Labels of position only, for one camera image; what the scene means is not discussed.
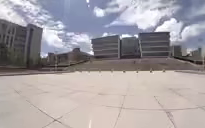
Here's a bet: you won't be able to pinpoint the dark low wall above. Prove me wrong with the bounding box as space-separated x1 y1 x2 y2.
173 55 205 70

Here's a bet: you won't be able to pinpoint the row of trees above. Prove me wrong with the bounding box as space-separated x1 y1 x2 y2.
0 43 41 67

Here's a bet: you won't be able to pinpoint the row of bollards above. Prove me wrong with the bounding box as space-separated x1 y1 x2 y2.
78 67 167 74

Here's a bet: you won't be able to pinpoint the large grey office building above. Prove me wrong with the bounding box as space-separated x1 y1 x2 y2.
0 15 44 67

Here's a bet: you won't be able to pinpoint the wide stone steps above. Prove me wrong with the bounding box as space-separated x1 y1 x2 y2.
64 57 204 72

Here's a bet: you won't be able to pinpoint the low brown building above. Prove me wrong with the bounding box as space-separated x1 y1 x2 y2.
47 47 94 66

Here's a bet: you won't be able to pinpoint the low raised stone platform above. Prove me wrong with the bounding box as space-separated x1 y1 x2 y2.
0 65 71 78

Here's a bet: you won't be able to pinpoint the pale stone slab plaza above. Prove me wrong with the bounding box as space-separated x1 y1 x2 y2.
0 69 205 128

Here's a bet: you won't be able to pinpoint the grey multi-block building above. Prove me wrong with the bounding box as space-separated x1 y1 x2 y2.
91 31 172 60

